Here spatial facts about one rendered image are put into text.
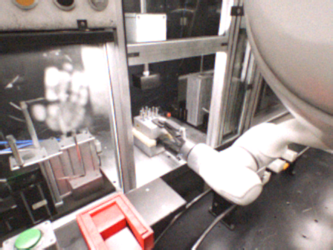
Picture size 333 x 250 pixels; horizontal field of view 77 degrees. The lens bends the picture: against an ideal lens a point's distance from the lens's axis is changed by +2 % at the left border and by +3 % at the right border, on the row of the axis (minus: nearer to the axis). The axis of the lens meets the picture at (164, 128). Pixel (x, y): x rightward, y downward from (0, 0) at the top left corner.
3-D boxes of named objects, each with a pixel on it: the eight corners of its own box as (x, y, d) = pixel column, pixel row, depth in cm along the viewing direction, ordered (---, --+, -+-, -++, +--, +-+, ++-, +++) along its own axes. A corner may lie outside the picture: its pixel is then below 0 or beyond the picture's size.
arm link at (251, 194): (198, 184, 65) (226, 161, 70) (241, 220, 55) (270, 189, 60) (195, 161, 58) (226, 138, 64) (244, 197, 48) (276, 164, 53)
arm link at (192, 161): (221, 146, 64) (206, 138, 68) (200, 157, 59) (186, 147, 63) (216, 169, 69) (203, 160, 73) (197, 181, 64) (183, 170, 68)
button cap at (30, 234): (19, 259, 36) (15, 253, 36) (16, 242, 39) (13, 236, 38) (44, 245, 39) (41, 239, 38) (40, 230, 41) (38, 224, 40)
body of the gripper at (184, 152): (202, 160, 72) (183, 147, 78) (205, 140, 68) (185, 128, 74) (186, 169, 68) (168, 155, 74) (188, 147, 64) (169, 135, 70)
